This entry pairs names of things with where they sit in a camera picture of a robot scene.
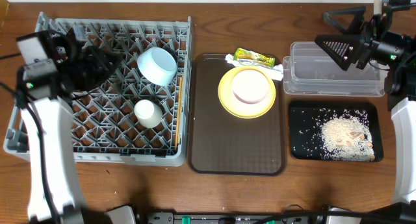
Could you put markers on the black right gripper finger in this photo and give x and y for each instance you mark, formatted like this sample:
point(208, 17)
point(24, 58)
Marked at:
point(344, 50)
point(347, 20)

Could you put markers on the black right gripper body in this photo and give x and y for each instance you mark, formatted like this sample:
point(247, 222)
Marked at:
point(394, 47)

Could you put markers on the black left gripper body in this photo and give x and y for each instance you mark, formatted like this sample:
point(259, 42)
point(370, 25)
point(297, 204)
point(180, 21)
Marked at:
point(82, 64)

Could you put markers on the light blue bowl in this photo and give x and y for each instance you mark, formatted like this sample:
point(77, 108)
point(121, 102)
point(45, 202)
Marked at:
point(157, 66)

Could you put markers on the cream cup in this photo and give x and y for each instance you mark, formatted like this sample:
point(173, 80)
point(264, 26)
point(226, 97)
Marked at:
point(148, 113)

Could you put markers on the green yellow snack wrapper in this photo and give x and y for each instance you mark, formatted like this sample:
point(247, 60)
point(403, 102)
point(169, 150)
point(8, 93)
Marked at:
point(251, 58)

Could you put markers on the yellow plate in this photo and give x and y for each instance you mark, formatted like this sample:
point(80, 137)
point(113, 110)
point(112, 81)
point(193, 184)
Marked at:
point(238, 108)

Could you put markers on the wooden chopstick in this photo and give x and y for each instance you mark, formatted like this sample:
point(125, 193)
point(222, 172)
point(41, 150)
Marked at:
point(179, 112)

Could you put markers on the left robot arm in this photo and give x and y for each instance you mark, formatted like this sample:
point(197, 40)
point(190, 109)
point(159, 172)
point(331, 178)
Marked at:
point(47, 113)

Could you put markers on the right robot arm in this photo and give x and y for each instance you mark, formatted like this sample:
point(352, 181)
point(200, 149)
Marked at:
point(399, 85)

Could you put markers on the black waste tray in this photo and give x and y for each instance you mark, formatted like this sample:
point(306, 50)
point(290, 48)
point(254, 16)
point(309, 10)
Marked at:
point(371, 110)

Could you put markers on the grey dishwasher rack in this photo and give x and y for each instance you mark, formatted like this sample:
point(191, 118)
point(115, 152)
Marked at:
point(105, 128)

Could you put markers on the clear plastic bin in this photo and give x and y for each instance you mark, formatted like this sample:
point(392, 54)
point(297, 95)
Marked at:
point(308, 70)

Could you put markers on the rice and food scraps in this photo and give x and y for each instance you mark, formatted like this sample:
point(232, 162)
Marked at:
point(331, 134)

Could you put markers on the brown serving tray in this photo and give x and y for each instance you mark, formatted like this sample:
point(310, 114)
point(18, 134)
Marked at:
point(221, 143)

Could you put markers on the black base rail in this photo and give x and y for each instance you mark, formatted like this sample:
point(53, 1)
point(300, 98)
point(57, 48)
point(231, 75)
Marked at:
point(171, 217)

